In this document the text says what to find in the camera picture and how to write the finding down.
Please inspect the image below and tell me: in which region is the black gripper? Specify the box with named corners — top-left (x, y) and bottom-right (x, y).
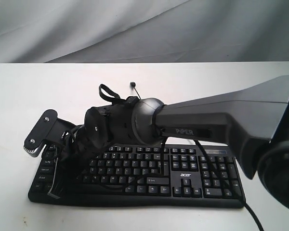
top-left (47, 125), bottom-right (104, 198)

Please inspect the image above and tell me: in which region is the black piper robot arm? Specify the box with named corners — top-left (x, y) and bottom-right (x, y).
top-left (49, 76), bottom-right (289, 209)

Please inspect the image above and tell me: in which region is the black acer keyboard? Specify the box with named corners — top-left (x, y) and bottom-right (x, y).
top-left (28, 144), bottom-right (246, 208)

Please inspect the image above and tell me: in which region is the grey backdrop cloth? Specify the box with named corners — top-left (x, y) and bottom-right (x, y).
top-left (0, 0), bottom-right (289, 63)

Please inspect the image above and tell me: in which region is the black keyboard usb cable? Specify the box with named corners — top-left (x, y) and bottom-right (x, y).
top-left (129, 82), bottom-right (142, 100)

